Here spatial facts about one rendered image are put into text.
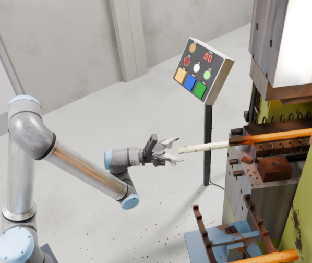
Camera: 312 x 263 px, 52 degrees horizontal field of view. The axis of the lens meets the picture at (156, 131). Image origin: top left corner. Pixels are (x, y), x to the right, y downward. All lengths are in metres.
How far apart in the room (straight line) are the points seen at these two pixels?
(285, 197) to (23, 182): 1.15
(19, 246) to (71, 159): 0.47
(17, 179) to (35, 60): 2.13
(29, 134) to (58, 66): 2.42
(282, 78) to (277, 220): 0.77
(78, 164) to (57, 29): 2.31
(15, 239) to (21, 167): 0.33
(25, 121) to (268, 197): 1.07
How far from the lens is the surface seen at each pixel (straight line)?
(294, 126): 1.71
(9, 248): 1.55
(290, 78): 1.27
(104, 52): 3.73
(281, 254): 1.22
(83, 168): 1.29
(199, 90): 1.87
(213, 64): 1.83
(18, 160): 1.39
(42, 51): 3.44
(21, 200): 1.54
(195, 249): 1.51
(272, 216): 1.70
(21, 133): 1.18
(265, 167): 1.49
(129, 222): 2.50
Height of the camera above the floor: 2.05
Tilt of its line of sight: 41 degrees down
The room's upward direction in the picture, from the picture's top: 7 degrees counter-clockwise
